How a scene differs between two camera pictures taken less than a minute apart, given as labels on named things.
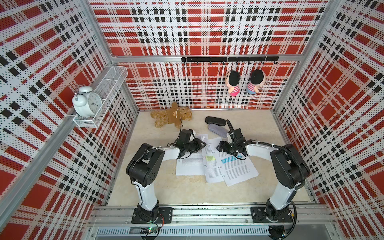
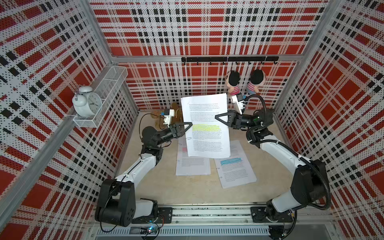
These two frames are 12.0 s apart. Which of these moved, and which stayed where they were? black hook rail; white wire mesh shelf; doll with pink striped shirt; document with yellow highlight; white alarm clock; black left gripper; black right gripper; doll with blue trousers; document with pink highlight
Moved: black left gripper; document with yellow highlight; black right gripper
Stayed: white wire mesh shelf; document with pink highlight; white alarm clock; doll with pink striped shirt; doll with blue trousers; black hook rail
